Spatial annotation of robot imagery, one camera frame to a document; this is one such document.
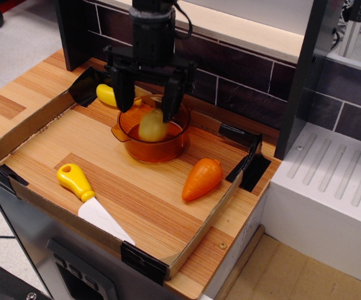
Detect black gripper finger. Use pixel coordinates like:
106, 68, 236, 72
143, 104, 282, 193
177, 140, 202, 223
161, 70, 195, 123
110, 66, 135, 113

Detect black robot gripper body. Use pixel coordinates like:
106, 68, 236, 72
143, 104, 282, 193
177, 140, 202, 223
103, 0, 198, 87

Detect yellow-green toy potato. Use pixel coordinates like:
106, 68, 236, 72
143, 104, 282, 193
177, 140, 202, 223
138, 109, 170, 142

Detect orange transparent plastic pot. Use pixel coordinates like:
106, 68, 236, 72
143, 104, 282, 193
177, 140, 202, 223
111, 94, 190, 163

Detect yellow toy banana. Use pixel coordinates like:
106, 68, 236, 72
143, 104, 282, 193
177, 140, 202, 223
96, 83, 143, 108

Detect orange toy carrot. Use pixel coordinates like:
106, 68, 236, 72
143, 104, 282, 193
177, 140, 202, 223
181, 158, 223, 202

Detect white ribbed drainer counter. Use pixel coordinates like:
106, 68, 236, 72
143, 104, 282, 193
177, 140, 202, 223
262, 124, 361, 281

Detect silver toy oven front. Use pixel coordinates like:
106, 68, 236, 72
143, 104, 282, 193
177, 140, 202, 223
0, 178, 179, 299

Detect yellow-handled toy knife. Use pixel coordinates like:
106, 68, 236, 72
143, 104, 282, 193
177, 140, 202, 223
56, 163, 136, 246

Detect dark grey vertical post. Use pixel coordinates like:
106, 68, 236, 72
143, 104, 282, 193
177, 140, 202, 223
275, 0, 343, 160

